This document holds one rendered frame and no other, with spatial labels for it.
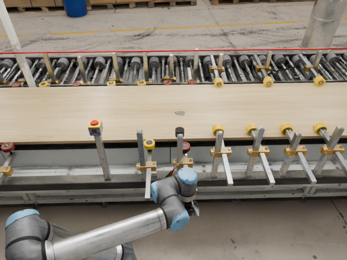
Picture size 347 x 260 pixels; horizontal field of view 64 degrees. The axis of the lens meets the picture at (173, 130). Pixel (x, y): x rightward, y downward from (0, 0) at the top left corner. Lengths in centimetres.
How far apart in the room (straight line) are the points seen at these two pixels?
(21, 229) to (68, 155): 116
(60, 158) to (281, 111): 179
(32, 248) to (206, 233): 174
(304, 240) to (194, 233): 94
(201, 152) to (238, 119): 39
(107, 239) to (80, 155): 121
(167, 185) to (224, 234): 145
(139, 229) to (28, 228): 40
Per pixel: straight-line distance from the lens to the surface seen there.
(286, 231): 277
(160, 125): 212
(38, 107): 254
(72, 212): 284
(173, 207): 117
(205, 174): 205
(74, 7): 702
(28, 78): 285
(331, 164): 253
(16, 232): 118
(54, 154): 229
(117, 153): 216
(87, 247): 111
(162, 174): 197
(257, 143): 185
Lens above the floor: 229
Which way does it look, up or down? 42 degrees down
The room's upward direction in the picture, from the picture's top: straight up
